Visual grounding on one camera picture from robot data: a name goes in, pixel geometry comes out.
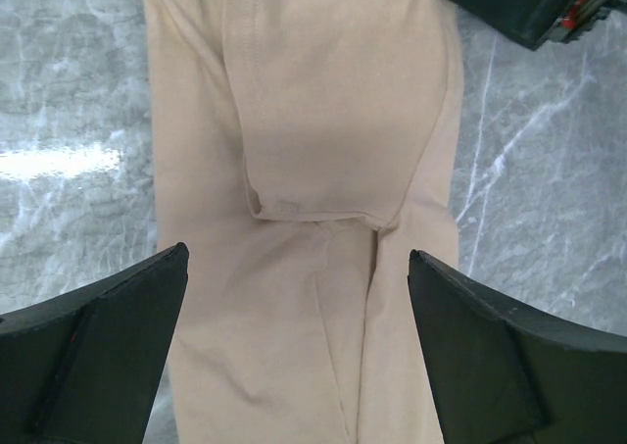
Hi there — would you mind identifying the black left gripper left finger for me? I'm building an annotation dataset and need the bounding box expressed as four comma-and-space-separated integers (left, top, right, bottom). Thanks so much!
1, 243, 189, 443

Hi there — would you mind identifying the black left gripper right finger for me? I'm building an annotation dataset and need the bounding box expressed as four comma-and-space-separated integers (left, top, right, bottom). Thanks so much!
408, 251, 626, 444

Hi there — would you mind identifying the beige t shirt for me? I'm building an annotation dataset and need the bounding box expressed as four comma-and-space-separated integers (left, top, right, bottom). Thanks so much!
143, 0, 463, 443

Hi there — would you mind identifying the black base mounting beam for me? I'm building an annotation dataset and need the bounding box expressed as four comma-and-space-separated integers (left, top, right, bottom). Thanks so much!
449, 0, 626, 51

